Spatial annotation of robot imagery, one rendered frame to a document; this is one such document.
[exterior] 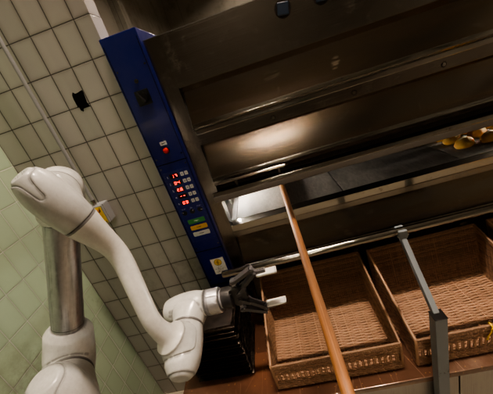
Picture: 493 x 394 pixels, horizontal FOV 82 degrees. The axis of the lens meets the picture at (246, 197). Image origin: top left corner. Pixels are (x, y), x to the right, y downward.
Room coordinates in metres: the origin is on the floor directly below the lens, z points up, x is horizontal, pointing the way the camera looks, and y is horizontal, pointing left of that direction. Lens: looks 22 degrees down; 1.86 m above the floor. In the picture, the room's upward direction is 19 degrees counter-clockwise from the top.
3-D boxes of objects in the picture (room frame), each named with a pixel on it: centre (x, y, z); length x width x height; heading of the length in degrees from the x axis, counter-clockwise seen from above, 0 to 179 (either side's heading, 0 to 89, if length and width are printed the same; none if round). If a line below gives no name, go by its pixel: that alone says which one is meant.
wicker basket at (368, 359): (1.03, -0.17, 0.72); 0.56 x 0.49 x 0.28; 82
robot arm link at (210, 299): (0.81, 0.22, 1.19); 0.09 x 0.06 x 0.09; 173
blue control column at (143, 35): (2.28, 0.15, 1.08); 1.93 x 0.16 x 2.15; 172
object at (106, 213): (1.38, 0.73, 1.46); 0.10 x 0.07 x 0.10; 82
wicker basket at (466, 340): (0.95, -0.75, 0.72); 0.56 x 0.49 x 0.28; 83
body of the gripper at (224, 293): (0.80, 0.15, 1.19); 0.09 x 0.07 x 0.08; 83
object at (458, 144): (1.58, -1.40, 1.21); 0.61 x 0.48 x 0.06; 172
